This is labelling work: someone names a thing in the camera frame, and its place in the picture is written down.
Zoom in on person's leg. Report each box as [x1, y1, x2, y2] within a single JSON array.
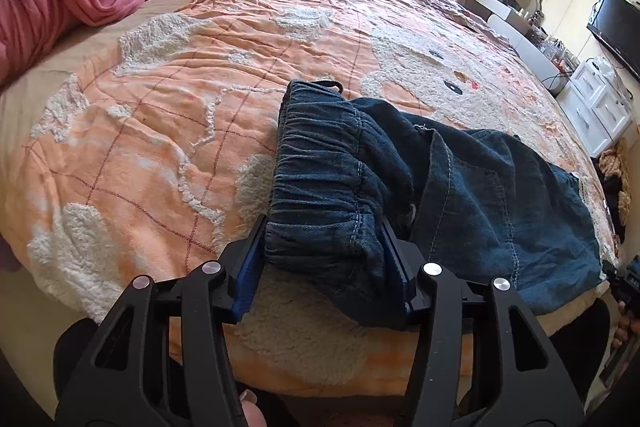
[[550, 297, 613, 395], [52, 317, 101, 410]]

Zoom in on person's right hand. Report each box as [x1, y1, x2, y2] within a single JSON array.
[[612, 301, 640, 350]]

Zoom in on white plastic bag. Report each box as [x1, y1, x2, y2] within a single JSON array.
[[585, 57, 613, 82]]

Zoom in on person's right leg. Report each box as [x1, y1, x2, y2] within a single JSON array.
[[550, 297, 613, 395]]

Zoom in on blue denim pants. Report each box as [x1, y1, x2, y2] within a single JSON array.
[[262, 79, 608, 333]]

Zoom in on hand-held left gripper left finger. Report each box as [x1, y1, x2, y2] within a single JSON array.
[[54, 214, 268, 427]]

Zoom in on beige knitted cloth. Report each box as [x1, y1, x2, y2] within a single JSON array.
[[597, 142, 635, 228]]

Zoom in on orange printed fleece blanket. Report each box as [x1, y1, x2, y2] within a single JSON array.
[[5, 0, 621, 398]]

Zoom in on white drawer cabinet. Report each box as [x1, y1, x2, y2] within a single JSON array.
[[555, 59, 633, 158]]

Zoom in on white grey dressing table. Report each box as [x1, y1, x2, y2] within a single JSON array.
[[467, 0, 563, 82]]

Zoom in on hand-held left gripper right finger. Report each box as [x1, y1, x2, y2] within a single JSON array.
[[382, 222, 586, 427]]

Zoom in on black flat television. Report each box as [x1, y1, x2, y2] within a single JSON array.
[[586, 0, 640, 82]]

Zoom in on person's left leg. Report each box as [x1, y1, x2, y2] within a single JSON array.
[[52, 317, 101, 410]]

